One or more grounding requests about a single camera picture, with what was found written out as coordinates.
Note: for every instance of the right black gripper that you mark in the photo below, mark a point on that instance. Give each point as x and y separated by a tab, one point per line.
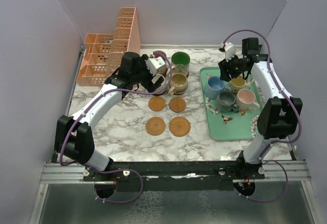
225	67

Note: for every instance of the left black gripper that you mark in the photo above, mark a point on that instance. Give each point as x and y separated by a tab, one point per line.
149	85

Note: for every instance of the light blue mug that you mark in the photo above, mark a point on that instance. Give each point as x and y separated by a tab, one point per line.
214	87

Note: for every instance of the white cream mug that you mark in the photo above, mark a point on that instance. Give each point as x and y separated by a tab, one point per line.
159	81

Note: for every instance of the peach mesh file organizer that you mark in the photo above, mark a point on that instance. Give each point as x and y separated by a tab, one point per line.
104	51

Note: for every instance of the light wooden coaster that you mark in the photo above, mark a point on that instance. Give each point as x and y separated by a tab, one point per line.
177	104
157	103

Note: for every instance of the beige speckled mug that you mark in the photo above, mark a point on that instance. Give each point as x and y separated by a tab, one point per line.
178	84

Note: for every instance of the green mug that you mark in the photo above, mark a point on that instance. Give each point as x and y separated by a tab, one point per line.
180	63

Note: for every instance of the light wooden front coaster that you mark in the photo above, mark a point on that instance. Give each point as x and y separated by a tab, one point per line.
177	104

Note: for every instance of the mint green tray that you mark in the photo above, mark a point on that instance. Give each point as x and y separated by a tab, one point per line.
229	126

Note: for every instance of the woven rattan coaster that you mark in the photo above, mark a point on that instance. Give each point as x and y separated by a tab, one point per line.
155	126
179	126

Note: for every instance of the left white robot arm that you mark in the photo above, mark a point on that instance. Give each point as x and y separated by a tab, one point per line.
74	137

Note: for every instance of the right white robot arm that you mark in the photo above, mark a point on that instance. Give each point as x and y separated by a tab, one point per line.
279	117

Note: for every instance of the yellow mug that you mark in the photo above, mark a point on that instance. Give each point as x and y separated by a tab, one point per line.
238	83

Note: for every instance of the grey mug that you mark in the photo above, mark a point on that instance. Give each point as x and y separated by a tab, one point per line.
225	101

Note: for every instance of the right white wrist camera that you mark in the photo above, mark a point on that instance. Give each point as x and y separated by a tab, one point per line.
229	50

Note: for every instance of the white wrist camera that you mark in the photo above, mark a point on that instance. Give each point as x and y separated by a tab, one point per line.
229	50
156	64

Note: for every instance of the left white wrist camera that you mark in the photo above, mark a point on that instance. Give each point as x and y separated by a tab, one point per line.
156	64

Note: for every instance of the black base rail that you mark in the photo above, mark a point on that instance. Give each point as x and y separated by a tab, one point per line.
175	175

